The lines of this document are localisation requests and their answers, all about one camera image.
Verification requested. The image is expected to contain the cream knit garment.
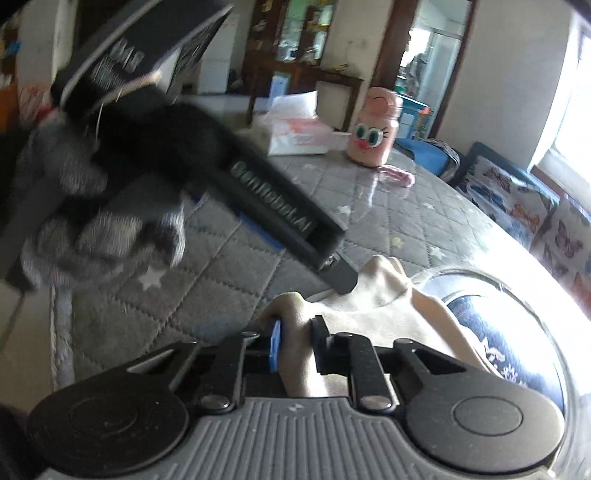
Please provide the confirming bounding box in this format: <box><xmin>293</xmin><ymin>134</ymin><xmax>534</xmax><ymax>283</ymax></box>
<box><xmin>257</xmin><ymin>255</ymin><xmax>496</xmax><ymax>397</ymax></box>

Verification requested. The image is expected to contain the grey gloved left hand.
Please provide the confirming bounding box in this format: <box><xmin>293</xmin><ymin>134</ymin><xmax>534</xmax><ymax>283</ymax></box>
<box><xmin>7</xmin><ymin>111</ymin><xmax>186</xmax><ymax>291</ymax></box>

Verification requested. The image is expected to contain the pink cartoon water bottle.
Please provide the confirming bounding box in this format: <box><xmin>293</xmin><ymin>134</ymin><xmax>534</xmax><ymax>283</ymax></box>
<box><xmin>346</xmin><ymin>87</ymin><xmax>403</xmax><ymax>168</ymax></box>

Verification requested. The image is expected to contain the blue sofa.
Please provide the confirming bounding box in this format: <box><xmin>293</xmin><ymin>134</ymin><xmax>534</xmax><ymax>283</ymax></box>
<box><xmin>394</xmin><ymin>139</ymin><xmax>559</xmax><ymax>200</ymax></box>

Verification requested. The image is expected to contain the pink white tissue box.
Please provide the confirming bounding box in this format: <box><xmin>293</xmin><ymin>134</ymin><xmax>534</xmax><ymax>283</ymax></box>
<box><xmin>250</xmin><ymin>91</ymin><xmax>334</xmax><ymax>156</ymax></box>

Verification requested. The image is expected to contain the dark wooden cabinet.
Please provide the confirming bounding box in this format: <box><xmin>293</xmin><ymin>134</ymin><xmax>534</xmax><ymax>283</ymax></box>
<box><xmin>240</xmin><ymin>1</ymin><xmax>338</xmax><ymax>89</ymax></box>

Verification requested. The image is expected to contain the left butterfly cushion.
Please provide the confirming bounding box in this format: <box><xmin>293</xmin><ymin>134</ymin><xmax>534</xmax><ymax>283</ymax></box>
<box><xmin>456</xmin><ymin>155</ymin><xmax>559</xmax><ymax>250</ymax></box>

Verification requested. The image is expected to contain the butterfly cushion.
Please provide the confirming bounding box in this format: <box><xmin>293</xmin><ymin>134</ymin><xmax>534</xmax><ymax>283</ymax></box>
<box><xmin>530</xmin><ymin>195</ymin><xmax>591</xmax><ymax>317</ymax></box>
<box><xmin>456</xmin><ymin>155</ymin><xmax>559</xmax><ymax>250</ymax></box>

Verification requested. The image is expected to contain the right butterfly cushion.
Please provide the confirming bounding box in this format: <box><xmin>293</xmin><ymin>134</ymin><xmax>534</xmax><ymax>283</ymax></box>
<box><xmin>530</xmin><ymin>195</ymin><xmax>591</xmax><ymax>317</ymax></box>

